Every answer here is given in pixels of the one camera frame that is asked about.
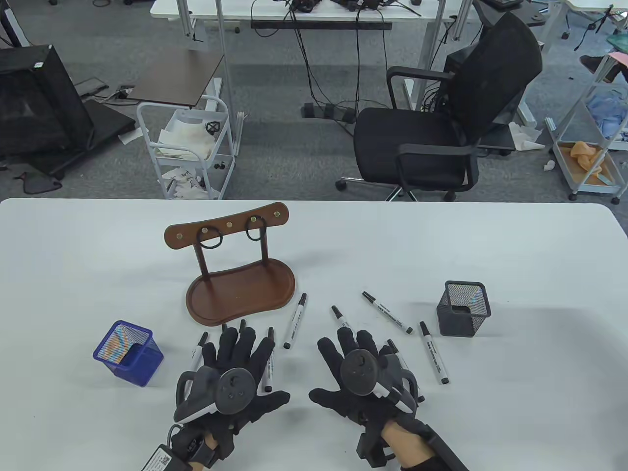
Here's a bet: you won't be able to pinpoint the person's left hand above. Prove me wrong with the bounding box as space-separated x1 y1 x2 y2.
201 325 291 461

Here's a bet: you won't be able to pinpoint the person's right hand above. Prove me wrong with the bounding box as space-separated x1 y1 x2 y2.
308 327 427 442

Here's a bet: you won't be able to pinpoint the grey white hand controller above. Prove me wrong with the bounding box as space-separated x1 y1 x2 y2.
173 368 254 425
340 349 421 414

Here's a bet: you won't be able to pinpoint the black forearm battery box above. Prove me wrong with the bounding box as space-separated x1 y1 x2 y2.
140 444 189 471
422 427 470 471

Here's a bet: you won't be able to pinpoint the brown wooden hook stand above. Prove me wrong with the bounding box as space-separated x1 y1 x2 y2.
164 202 297 326

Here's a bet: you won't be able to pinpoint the blue mesh pen holder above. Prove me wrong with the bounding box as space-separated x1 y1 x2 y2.
93 320 164 388

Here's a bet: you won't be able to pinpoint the black mesh pen holder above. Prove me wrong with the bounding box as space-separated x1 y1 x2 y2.
437 281 492 338

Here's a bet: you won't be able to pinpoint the white rolling cart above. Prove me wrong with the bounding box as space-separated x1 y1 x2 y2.
136 96 237 201
546 52 628 205

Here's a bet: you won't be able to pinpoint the white scribbled paper sheets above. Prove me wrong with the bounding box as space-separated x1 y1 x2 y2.
164 167 210 200

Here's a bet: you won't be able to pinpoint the black mesh office chair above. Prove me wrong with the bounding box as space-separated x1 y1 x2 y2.
336 9 544 203

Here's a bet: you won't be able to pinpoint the white crumpled paper sheet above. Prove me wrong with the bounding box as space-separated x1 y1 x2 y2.
158 114 219 160

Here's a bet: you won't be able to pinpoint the black floor power strip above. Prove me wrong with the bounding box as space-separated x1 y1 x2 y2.
300 102 357 124

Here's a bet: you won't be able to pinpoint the black triangular floor object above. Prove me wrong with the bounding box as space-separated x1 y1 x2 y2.
14 172 63 195

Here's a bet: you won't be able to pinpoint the black floor platform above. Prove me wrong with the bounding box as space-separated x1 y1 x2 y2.
0 98 136 180

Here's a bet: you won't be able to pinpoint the brown side table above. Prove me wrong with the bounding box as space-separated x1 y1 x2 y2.
125 48 226 109

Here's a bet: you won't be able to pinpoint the orange cloth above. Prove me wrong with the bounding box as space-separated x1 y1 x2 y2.
569 141 605 176

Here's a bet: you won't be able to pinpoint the black computer tower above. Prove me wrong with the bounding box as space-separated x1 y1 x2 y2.
444 47 472 74

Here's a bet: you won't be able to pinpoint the black mesh box cabinet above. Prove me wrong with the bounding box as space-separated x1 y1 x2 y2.
0 44 96 158

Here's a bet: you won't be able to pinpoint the light blue cloth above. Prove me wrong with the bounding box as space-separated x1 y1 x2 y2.
585 92 628 141

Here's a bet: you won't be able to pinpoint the white office desk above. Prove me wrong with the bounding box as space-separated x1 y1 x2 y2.
149 0 481 112

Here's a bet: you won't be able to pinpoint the black wrist strap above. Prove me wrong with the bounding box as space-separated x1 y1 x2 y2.
169 424 219 467

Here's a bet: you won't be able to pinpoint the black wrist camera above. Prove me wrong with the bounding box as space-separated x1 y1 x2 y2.
356 427 396 467

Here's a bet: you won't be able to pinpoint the silver metal post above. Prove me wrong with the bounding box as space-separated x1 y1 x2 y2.
214 0 244 158

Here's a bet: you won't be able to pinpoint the black cable tray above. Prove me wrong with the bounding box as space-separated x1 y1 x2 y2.
250 21 393 30

